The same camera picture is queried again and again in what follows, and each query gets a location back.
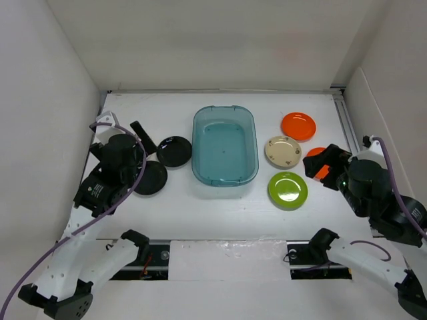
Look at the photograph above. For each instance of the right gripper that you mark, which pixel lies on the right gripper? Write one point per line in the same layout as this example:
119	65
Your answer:
334	155

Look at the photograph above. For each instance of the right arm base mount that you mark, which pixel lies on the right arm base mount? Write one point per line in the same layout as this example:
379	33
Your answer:
305	266

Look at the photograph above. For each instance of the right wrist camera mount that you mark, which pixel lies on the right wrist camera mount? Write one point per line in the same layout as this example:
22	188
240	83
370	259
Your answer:
371	150

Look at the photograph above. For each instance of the teal transparent plastic bin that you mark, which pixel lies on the teal transparent plastic bin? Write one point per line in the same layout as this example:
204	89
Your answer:
224	146

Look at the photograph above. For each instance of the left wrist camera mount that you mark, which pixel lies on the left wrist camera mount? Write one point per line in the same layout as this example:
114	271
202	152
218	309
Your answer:
105	128

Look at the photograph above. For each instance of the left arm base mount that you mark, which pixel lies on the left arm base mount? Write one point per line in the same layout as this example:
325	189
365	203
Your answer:
150	265

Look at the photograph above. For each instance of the orange plate far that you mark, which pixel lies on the orange plate far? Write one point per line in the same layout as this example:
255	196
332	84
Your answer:
298	126

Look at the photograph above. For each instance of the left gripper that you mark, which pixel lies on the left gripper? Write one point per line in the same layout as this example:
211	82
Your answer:
148	146

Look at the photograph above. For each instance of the orange plate near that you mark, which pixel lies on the orange plate near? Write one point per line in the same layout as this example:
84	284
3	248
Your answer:
315	151

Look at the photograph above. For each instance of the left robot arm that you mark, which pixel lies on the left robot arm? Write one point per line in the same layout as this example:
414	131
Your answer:
66	287

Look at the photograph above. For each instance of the black plate near bin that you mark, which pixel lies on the black plate near bin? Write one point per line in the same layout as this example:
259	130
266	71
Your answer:
174	151

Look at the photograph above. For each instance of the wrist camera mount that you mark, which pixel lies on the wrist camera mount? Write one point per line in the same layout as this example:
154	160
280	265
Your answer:
105	128
371	150

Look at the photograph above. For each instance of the beige plate with small motifs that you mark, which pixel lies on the beige plate with small motifs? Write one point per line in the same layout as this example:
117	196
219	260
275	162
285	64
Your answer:
283	151

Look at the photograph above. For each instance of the black plate front left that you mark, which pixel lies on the black plate front left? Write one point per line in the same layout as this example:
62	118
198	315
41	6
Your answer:
153	180

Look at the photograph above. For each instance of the orange plate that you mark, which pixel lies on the orange plate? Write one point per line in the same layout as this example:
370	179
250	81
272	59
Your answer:
298	126
315	151

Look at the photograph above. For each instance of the green plate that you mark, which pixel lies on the green plate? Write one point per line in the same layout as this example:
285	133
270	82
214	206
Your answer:
287	190

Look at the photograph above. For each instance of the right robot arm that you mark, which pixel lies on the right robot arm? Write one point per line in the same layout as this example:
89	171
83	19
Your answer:
403	224

